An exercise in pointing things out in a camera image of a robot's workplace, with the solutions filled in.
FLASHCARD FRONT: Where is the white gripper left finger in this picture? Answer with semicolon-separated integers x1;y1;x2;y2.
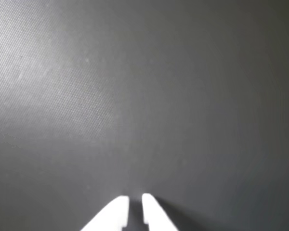
80;195;130;231

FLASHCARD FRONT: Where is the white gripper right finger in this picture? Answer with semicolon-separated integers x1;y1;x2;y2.
141;193;179;231

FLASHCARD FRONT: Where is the dark grey table mat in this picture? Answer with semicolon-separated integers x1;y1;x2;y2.
0;0;289;231

